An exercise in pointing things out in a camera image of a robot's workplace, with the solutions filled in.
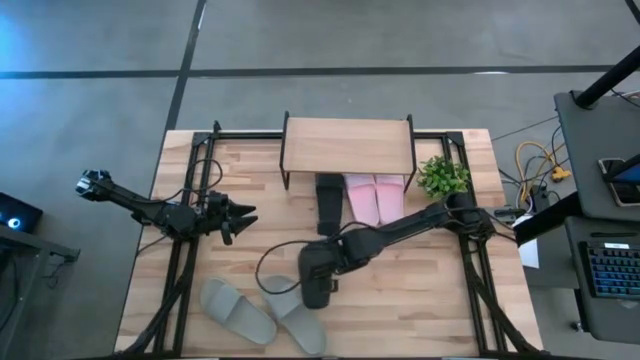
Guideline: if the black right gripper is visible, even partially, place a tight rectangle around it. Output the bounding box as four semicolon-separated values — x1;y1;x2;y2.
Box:
308;234;361;295

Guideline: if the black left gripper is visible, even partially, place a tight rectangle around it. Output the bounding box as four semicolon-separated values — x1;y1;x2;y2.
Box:
199;191;260;246

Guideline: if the black rubber slide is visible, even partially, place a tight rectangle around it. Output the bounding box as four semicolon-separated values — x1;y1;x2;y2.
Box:
314;172;346;238
298;242;334;310

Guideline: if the grey rubber slide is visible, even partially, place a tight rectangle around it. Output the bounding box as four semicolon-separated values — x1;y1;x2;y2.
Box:
259;274;329;356
199;277;278;346

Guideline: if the pink rubber slide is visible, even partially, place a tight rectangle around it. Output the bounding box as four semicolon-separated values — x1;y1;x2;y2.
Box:
374;173;406;225
343;173;381;228

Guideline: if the green plant in white pot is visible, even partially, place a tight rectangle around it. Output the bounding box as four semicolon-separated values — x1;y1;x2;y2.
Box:
417;154;472;202

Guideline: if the white paper sheet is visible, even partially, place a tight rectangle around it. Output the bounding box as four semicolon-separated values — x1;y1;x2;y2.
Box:
514;213;541;270

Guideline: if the black device with blue light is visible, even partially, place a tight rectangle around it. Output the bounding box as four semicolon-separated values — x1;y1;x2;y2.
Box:
0;192;44;234

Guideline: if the black desk foot bar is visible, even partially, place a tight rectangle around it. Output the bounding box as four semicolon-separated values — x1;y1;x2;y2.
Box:
513;191;582;246

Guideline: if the grey desk top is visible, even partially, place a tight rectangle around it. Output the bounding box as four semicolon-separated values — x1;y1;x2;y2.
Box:
553;89;640;222

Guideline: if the grey desk with keyboard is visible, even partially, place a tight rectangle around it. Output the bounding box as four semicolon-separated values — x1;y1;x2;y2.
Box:
564;215;640;346

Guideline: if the backlit black keyboard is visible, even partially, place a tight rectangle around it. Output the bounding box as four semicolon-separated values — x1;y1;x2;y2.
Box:
578;241;640;300

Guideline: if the smartphone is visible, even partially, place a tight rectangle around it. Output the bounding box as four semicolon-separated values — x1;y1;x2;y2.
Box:
598;157;640;208

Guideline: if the black pole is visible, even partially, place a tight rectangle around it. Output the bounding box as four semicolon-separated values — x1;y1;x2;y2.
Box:
574;44;640;109

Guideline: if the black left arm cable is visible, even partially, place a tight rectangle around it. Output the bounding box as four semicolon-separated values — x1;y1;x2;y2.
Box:
167;158;224;204

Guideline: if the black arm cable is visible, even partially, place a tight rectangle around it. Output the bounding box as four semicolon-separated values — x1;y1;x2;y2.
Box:
254;222;374;296
167;158;224;204

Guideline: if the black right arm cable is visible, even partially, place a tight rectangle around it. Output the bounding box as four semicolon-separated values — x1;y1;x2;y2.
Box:
254;222;374;296

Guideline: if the black aluminium rig frame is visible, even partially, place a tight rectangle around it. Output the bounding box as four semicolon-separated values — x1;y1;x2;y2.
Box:
115;119;549;359

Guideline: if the wooden shelf with black frame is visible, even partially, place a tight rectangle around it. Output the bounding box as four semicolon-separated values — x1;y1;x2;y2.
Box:
278;110;419;194

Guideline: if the yellow cable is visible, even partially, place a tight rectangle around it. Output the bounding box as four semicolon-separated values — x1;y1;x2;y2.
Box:
516;140;572;201

